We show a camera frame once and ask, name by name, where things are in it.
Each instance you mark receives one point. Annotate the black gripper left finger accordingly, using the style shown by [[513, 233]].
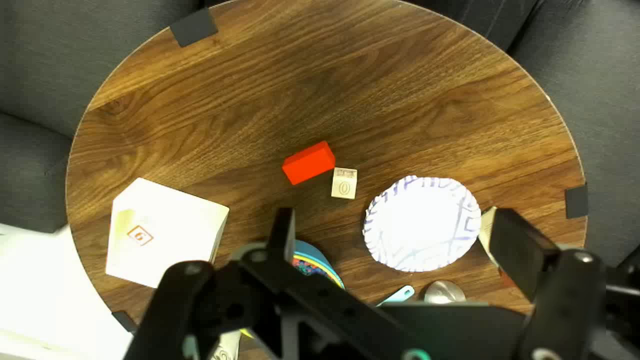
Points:
[[220, 306]]

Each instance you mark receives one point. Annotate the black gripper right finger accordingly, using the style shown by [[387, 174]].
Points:
[[552, 293]]

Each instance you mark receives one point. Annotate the orange rectangular block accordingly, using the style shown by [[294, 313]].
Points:
[[308, 162]]

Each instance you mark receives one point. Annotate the cream flat piece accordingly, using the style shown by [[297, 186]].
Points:
[[486, 231]]

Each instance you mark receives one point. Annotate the black tape patch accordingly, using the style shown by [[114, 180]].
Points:
[[576, 201], [195, 27]]

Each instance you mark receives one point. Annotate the bowl of multicoloured beads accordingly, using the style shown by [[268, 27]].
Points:
[[321, 262]]

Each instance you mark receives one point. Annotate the silver round object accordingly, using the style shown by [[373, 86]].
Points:
[[444, 293]]

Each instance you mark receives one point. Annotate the white paper plate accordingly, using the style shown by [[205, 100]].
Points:
[[421, 223]]

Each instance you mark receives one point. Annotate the light blue spoon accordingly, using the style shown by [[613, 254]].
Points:
[[398, 294]]

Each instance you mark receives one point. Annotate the small beige square tile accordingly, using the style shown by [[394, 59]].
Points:
[[344, 183]]

